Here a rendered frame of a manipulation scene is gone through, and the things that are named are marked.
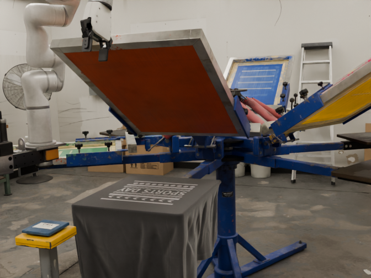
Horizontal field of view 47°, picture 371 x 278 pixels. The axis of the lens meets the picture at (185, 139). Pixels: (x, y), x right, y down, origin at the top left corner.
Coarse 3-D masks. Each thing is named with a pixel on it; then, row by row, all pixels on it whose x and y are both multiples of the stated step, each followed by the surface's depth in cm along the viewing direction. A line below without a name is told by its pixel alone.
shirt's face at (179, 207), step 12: (120, 180) 192; (132, 180) 191; (144, 180) 190; (156, 180) 190; (168, 180) 189; (180, 180) 188; (192, 180) 187; (204, 180) 187; (216, 180) 186; (96, 192) 174; (108, 192) 173; (192, 192) 169; (204, 192) 168; (84, 204) 158; (96, 204) 157; (108, 204) 157; (120, 204) 156; (132, 204) 156; (144, 204) 155; (156, 204) 155; (180, 204) 154
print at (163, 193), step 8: (128, 184) 184; (136, 184) 184; (144, 184) 184; (152, 184) 183; (160, 184) 183; (168, 184) 182; (176, 184) 182; (184, 184) 181; (192, 184) 181; (120, 192) 172; (128, 192) 172; (136, 192) 172; (144, 192) 171; (152, 192) 171; (160, 192) 170; (168, 192) 170; (176, 192) 170; (184, 192) 169; (120, 200) 161; (128, 200) 161; (136, 200) 160; (144, 200) 160; (152, 200) 160; (160, 200) 159; (168, 200) 159; (176, 200) 158
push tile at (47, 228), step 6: (42, 222) 133; (48, 222) 133; (54, 222) 133; (60, 222) 132; (66, 222) 132; (30, 228) 128; (36, 228) 128; (42, 228) 128; (48, 228) 127; (54, 228) 127; (60, 228) 129; (42, 234) 124; (48, 234) 124
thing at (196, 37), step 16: (160, 32) 141; (176, 32) 139; (192, 32) 137; (64, 48) 154; (80, 48) 152; (96, 48) 151; (112, 48) 149; (128, 48) 147; (144, 48) 146; (208, 48) 143; (208, 64) 149; (224, 80) 163; (224, 96) 169; (240, 128) 195
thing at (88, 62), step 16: (80, 64) 163; (96, 64) 161; (112, 64) 159; (128, 64) 158; (96, 80) 174; (112, 80) 171; (128, 80) 169; (144, 80) 167; (112, 96) 185; (128, 96) 183; (144, 96) 180; (128, 112) 198; (144, 112) 195; (160, 112) 193; (144, 128) 214; (160, 128) 210; (176, 128) 207
